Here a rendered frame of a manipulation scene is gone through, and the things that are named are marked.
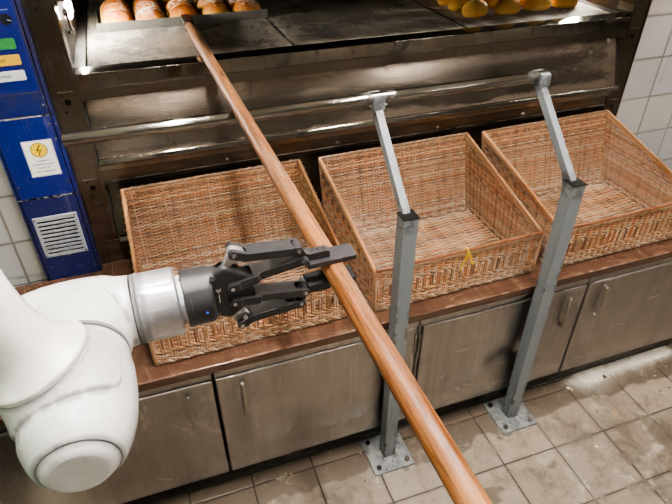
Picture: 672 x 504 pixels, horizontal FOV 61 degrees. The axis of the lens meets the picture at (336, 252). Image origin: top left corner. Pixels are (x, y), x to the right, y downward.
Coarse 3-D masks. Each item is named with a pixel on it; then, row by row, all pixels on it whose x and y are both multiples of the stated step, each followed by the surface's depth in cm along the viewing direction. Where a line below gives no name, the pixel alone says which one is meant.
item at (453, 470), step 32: (192, 32) 168; (224, 96) 130; (256, 128) 113; (288, 192) 93; (352, 288) 73; (352, 320) 70; (384, 352) 64; (416, 384) 60; (416, 416) 57; (448, 448) 54; (448, 480) 52
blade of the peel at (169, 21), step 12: (192, 0) 212; (96, 12) 195; (132, 12) 198; (228, 12) 188; (240, 12) 190; (252, 12) 191; (264, 12) 192; (96, 24) 177; (108, 24) 178; (120, 24) 179; (132, 24) 180; (144, 24) 181; (156, 24) 183; (168, 24) 184; (180, 24) 185
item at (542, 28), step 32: (448, 32) 179; (480, 32) 179; (512, 32) 183; (544, 32) 187; (576, 32) 191; (128, 64) 154; (160, 64) 154; (192, 64) 155; (224, 64) 158; (256, 64) 161; (288, 64) 164
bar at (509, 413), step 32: (352, 96) 137; (384, 96) 138; (416, 96) 141; (544, 96) 151; (96, 128) 121; (128, 128) 122; (160, 128) 124; (192, 128) 127; (384, 128) 139; (576, 192) 147; (416, 224) 135; (544, 256) 163; (544, 288) 166; (544, 320) 175; (384, 384) 172; (512, 384) 194; (384, 416) 179; (512, 416) 202; (384, 448) 186
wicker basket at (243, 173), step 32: (128, 192) 165; (160, 192) 168; (192, 192) 172; (224, 192) 175; (256, 192) 179; (128, 224) 156; (160, 224) 172; (192, 224) 175; (224, 224) 178; (288, 224) 186; (320, 224) 170; (160, 256) 175; (192, 256) 178; (224, 320) 146; (288, 320) 153; (320, 320) 157; (160, 352) 144; (192, 352) 147
